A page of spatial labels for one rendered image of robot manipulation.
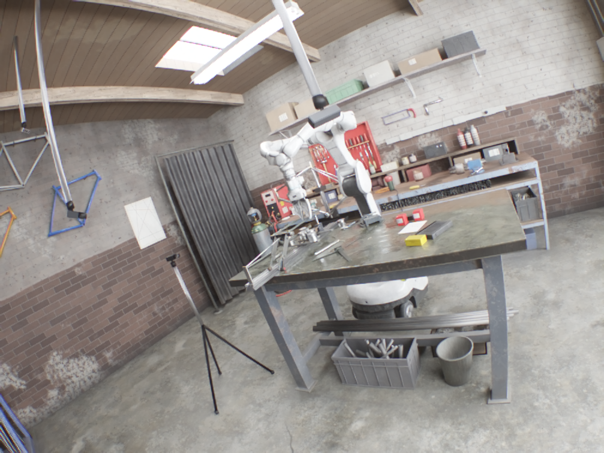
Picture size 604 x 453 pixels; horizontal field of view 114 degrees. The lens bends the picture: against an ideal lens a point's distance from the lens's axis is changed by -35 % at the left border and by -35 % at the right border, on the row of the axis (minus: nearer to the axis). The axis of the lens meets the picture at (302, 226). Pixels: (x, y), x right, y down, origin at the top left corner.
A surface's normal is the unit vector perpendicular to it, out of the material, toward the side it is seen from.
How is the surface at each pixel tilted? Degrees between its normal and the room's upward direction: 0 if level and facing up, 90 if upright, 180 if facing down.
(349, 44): 90
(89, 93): 90
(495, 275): 90
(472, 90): 90
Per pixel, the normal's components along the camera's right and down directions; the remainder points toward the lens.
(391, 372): -0.51, 0.33
